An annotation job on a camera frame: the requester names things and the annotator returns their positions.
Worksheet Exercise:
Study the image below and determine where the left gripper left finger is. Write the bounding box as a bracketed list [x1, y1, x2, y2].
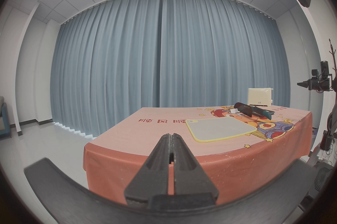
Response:
[124, 133, 173, 204]

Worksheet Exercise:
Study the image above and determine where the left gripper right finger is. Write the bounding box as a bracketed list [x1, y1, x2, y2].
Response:
[172, 133, 220, 202]

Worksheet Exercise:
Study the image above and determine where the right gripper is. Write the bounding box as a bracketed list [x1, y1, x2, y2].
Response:
[308, 76, 331, 91]

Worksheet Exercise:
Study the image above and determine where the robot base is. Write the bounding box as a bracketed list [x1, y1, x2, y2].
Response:
[305, 157, 337, 193]

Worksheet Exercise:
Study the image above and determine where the cream toaster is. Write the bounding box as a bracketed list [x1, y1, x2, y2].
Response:
[247, 87, 274, 108]

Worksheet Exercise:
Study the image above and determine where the dark wooden coat stand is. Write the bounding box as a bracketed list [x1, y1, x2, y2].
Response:
[328, 38, 337, 72]

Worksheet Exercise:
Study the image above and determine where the cutting board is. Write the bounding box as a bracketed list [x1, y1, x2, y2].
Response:
[185, 117, 257, 143]

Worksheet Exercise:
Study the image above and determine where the blue curtain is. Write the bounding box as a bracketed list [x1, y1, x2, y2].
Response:
[160, 0, 292, 108]
[50, 0, 163, 137]

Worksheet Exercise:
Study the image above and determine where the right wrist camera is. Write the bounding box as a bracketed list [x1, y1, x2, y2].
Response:
[311, 61, 329, 78]

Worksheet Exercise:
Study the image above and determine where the knife with blue-green handle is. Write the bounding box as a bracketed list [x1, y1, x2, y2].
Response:
[234, 102, 275, 121]

